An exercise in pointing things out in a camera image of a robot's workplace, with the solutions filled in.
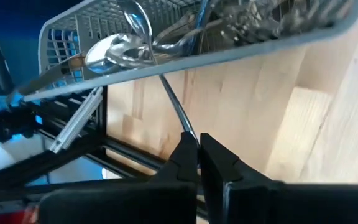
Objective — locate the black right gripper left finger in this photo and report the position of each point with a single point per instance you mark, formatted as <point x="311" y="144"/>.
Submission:
<point x="120" y="205"/>

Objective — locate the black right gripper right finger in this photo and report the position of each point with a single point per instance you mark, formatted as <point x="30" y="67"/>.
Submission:
<point x="291" y="205"/>

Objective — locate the silver spoon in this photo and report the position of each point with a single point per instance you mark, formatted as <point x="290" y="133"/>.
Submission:
<point x="172" y="46"/>
<point x="176" y="105"/>
<point x="104" y="56"/>

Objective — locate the grey mesh cutlery caddy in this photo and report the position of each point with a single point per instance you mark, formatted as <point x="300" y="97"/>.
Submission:
<point x="228" y="56"/>

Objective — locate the silver aluminium bracket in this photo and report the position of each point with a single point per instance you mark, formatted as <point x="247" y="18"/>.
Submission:
<point x="76" y="121"/>

